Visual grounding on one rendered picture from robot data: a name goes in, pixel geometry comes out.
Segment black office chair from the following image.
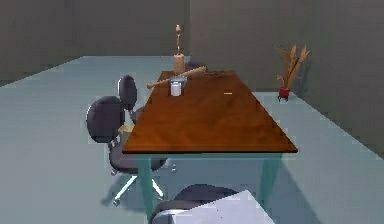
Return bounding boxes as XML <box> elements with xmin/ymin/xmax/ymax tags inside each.
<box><xmin>85</xmin><ymin>95</ymin><xmax>168</xmax><ymax>207</ymax></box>
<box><xmin>117</xmin><ymin>74</ymin><xmax>146</xmax><ymax>125</ymax></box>
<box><xmin>149</xmin><ymin>183</ymin><xmax>240</xmax><ymax>224</ymax></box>

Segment brown table with teal legs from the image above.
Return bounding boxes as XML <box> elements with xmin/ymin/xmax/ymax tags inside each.
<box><xmin>121</xmin><ymin>69</ymin><xmax>299</xmax><ymax>224</ymax></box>

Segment wooden baseball bat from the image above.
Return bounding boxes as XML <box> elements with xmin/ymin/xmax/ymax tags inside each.
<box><xmin>146</xmin><ymin>65</ymin><xmax>208</xmax><ymax>90</ymax></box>

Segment dry plant in red pot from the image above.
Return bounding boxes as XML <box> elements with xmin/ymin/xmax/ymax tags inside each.
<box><xmin>275</xmin><ymin>43</ymin><xmax>312</xmax><ymax>102</ymax></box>

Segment tan carton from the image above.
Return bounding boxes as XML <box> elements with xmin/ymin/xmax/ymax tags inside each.
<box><xmin>118</xmin><ymin>125</ymin><xmax>136</xmax><ymax>146</ymax></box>

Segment pale grey flat box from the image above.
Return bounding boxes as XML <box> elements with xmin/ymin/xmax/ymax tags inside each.
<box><xmin>169</xmin><ymin>189</ymin><xmax>276</xmax><ymax>224</ymax></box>

